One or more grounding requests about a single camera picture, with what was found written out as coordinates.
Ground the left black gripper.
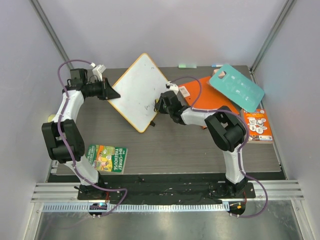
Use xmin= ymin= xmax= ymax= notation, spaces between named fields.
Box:
xmin=87 ymin=78 xmax=121 ymax=101

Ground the yellow framed whiteboard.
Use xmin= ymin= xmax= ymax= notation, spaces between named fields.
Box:
xmin=108 ymin=53 xmax=168 ymax=133

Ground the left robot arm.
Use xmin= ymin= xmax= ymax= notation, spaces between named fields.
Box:
xmin=41 ymin=65 xmax=120 ymax=200

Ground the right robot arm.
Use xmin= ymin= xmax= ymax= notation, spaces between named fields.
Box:
xmin=154 ymin=90 xmax=248 ymax=198

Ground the green eraser block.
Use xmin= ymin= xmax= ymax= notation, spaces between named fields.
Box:
xmin=178 ymin=64 xmax=197 ymax=69

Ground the pale yellow mug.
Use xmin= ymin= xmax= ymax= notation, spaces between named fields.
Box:
xmin=47 ymin=114 xmax=56 ymax=123

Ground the blue marker pen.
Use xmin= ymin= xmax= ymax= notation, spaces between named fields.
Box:
xmin=211 ymin=64 xmax=223 ymax=68

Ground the green treehouse book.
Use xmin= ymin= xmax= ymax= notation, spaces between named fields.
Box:
xmin=86 ymin=144 xmax=128 ymax=174

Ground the teal plastic board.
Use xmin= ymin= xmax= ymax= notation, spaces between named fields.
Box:
xmin=209 ymin=64 xmax=265 ymax=113

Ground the orange paperback book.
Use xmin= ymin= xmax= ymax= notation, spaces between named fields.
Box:
xmin=241 ymin=108 xmax=274 ymax=144

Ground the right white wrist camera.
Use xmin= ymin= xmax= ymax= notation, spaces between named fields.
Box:
xmin=165 ymin=81 xmax=179 ymax=95

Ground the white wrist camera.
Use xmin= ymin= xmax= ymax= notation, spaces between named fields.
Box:
xmin=90 ymin=62 xmax=106 ymax=82
xmin=165 ymin=81 xmax=179 ymax=95

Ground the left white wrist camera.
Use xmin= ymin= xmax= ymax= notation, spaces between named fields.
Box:
xmin=90 ymin=62 xmax=106 ymax=82

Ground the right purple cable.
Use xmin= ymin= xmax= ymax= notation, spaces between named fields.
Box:
xmin=168 ymin=76 xmax=269 ymax=219

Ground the purple cable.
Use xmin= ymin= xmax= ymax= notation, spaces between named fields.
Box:
xmin=57 ymin=58 xmax=128 ymax=218
xmin=168 ymin=76 xmax=269 ymax=219

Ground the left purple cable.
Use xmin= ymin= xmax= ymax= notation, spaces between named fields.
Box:
xmin=57 ymin=58 xmax=128 ymax=218

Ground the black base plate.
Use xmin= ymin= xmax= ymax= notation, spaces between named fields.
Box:
xmin=74 ymin=173 xmax=256 ymax=205

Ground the slotted cable duct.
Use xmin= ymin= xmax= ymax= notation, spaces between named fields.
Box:
xmin=42 ymin=202 xmax=230 ymax=213

